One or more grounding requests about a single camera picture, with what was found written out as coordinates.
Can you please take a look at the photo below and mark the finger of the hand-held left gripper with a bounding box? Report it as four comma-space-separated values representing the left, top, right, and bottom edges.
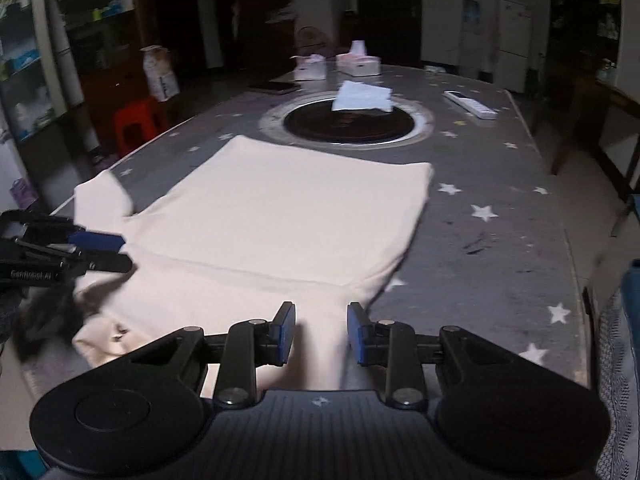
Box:
55, 253, 134, 279
22, 215, 126, 257

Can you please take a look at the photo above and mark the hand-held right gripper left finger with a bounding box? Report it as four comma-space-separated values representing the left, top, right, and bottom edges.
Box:
127, 301, 297, 407

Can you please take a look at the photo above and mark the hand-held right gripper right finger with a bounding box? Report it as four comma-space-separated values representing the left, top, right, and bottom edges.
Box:
346, 301, 516, 409

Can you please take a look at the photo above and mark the cream garment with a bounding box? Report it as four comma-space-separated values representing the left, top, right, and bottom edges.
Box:
71, 135, 435, 391

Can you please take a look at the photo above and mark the purple packet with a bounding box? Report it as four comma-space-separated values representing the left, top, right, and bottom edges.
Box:
10, 180, 38, 208

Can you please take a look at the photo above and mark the red plastic stool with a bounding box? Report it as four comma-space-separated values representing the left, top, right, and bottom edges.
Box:
112, 97, 168, 158

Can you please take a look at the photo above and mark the grey star tablecloth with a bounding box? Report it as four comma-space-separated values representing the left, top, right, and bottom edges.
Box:
20, 62, 593, 396

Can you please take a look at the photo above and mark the white display shelf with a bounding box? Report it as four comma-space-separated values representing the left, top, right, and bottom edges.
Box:
0, 0, 76, 211

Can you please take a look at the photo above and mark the white paper sack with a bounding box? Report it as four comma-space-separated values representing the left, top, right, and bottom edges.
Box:
140, 45, 181, 103

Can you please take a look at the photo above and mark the round black induction hob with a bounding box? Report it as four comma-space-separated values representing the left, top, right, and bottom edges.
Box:
259, 94, 435, 148

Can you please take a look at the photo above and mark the arched wooden shelf cabinet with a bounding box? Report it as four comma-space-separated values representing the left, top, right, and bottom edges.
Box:
45, 0, 151, 106

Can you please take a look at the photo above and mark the dark phone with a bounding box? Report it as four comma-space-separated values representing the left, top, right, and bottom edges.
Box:
248, 80, 301, 96

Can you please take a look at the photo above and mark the white tissue sheet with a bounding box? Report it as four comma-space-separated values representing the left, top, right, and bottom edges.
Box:
332, 80, 393, 112

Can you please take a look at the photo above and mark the white remote control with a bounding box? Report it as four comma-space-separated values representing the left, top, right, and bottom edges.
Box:
443, 90, 498, 121

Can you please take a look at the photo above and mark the small pink tissue pack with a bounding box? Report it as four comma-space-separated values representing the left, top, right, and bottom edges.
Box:
292, 54, 328, 81

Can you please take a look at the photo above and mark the blue sofa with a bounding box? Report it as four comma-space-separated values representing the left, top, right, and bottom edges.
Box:
582, 259, 640, 480

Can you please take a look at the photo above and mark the white pink tissue box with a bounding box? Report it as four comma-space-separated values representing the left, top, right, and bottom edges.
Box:
336, 40, 382, 77

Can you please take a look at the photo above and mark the water dispenser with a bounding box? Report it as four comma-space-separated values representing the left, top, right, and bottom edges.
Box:
459, 0, 488, 81

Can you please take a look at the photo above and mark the dark wooden door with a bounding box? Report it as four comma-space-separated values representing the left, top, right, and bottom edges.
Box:
355, 0, 422, 66

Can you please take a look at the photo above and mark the white refrigerator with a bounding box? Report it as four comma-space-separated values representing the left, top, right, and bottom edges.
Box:
497, 0, 532, 93

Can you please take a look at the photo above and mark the wooden side table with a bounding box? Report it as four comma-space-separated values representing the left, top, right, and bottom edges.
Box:
550, 75, 640, 211

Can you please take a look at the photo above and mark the dark wooden display cabinet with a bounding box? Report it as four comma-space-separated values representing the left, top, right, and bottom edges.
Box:
547, 0, 623, 86

